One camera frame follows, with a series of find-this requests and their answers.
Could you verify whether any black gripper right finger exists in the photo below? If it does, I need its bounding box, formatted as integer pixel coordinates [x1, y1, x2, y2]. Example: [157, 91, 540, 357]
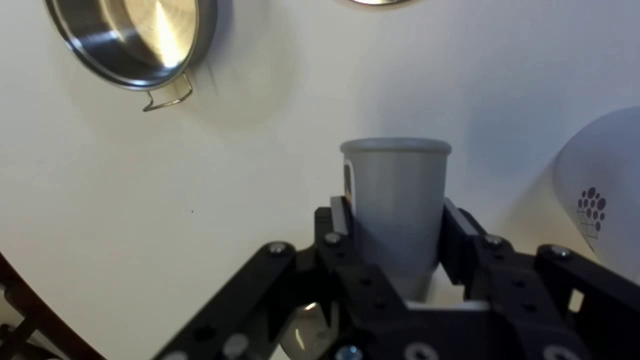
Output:
[439, 201, 640, 360]

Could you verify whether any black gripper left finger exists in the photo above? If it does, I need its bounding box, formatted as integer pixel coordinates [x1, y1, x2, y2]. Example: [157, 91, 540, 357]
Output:
[152, 196, 405, 360]

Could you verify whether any grey salt shaker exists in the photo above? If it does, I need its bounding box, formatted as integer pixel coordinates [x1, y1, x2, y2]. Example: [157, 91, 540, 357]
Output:
[340, 139, 451, 303]

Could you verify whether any open steel pot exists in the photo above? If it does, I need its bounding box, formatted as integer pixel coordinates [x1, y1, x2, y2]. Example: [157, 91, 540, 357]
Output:
[43, 0, 220, 113]

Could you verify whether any round steel pot lid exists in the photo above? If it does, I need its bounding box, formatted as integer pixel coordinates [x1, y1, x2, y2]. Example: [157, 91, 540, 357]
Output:
[344, 0, 414, 9]

